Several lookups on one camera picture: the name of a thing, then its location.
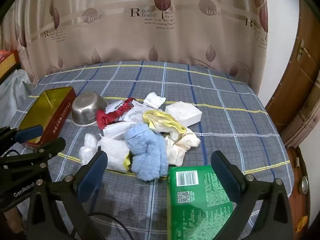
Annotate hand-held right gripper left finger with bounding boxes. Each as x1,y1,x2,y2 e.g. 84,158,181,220
26,146,118,240

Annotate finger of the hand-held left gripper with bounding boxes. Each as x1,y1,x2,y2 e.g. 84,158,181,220
0,125,44,153
0,137,66,167

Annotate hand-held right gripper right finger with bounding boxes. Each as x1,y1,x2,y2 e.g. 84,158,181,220
211,151,293,240

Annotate white fluffy cloth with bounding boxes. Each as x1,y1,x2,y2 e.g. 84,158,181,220
97,136,132,173

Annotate red tin box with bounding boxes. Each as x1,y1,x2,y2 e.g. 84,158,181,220
19,87,77,148

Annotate white foam block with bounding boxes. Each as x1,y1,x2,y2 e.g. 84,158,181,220
165,101,202,127

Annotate yellow-edged white dishcloth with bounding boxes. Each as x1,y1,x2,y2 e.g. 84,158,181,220
142,110,187,137

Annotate clear plastic bag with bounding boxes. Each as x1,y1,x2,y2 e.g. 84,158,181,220
79,133,100,166

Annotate green packet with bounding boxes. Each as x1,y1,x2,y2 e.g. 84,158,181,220
167,165,240,240

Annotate translucent white plastic bag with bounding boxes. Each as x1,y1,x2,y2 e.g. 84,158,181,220
0,69,34,128

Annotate folded white cloth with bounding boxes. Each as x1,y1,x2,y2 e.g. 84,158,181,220
103,121,130,140

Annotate cream cloth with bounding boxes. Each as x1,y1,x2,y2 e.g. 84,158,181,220
164,127,201,167

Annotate stainless steel bowl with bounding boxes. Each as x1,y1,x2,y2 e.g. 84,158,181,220
72,92,108,127

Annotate grey plaid bedsheet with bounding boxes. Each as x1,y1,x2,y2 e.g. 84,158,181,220
5,60,294,240

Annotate light blue fluffy towel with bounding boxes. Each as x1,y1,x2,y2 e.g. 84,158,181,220
124,123,168,182

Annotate red white snack wrapper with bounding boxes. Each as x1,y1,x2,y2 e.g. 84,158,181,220
96,97,135,130

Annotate white packet with black print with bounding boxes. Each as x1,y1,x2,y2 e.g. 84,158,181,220
105,101,128,115

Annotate red and yellow box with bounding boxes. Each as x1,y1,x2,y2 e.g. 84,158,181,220
0,49,21,79

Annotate white packet with flower print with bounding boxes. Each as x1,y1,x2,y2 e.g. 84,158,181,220
122,100,150,125

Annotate reddish brown wooden furniture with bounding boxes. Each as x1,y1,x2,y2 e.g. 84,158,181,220
287,146,320,240

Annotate crumpled white tissue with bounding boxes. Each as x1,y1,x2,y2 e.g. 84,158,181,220
143,92,167,110

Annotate beige leaf-print curtain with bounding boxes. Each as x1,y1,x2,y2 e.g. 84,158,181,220
0,0,269,98

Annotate black cable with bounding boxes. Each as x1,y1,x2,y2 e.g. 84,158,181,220
87,212,134,240

